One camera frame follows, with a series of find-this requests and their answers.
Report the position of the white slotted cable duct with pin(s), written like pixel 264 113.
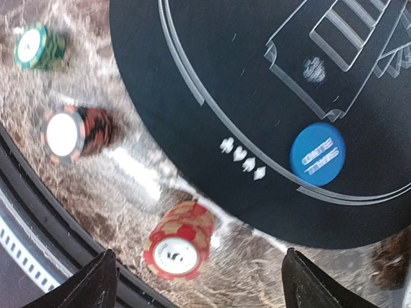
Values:
pixel 43 272

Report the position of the green poker chip stack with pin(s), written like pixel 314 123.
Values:
pixel 39 48

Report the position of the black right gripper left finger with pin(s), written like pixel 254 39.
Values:
pixel 95 285

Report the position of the blue small blind button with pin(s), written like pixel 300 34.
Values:
pixel 317 155

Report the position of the round black poker mat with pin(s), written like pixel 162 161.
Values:
pixel 225 87

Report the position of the black red poker chip stack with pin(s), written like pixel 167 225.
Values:
pixel 69 133

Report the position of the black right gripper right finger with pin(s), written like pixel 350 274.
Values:
pixel 306 285

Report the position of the red yellow poker chip stack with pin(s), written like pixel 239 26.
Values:
pixel 179 246

